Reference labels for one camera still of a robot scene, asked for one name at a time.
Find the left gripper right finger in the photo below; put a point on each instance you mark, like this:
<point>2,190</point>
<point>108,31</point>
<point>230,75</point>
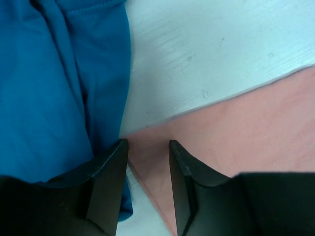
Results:
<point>208,203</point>

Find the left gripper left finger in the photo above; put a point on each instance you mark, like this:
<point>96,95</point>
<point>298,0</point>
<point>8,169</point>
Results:
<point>82,202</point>

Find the pink t shirt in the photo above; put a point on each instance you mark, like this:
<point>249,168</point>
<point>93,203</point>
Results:
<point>271,128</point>

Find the blue folded t shirt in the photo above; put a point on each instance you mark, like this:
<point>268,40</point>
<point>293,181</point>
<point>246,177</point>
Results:
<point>64,78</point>

